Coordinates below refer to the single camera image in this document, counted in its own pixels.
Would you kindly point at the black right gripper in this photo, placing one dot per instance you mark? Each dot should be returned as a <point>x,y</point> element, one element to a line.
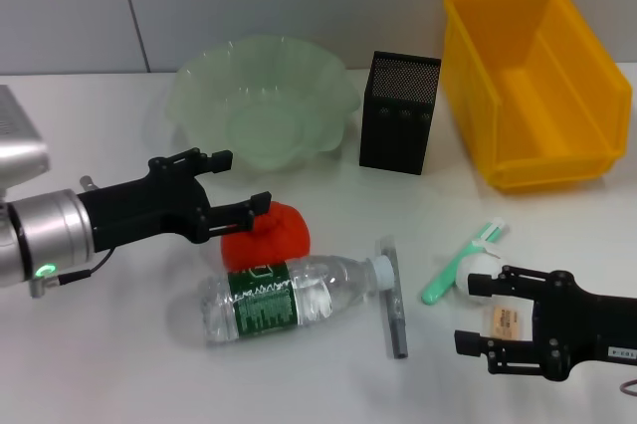
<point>587,329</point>

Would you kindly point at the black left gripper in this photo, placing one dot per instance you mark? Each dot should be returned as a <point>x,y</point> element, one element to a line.
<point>144,210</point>

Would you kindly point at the white paper ball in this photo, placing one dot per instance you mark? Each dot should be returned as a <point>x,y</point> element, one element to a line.
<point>478,264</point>

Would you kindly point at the red-orange toy orange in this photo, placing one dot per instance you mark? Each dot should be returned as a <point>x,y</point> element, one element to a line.
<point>269,245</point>

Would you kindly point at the clear green-label water bottle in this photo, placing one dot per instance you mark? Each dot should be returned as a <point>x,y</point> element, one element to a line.
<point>259,304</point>

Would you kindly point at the beige eraser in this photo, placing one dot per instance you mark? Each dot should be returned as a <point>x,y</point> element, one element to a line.
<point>505,322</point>

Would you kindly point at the pale green glass fruit plate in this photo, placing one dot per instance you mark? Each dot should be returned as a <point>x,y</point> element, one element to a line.
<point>264,95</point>

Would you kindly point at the grey pen in clear sleeve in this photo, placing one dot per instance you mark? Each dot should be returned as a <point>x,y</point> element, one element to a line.
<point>395,314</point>

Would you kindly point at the black mesh pen holder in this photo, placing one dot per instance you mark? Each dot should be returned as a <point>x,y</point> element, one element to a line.
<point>398,115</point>

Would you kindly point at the yellow plastic bin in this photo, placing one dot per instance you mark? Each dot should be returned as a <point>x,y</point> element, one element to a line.
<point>542,95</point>

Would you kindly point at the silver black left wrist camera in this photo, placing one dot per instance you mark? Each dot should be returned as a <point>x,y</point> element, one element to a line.
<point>20,145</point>

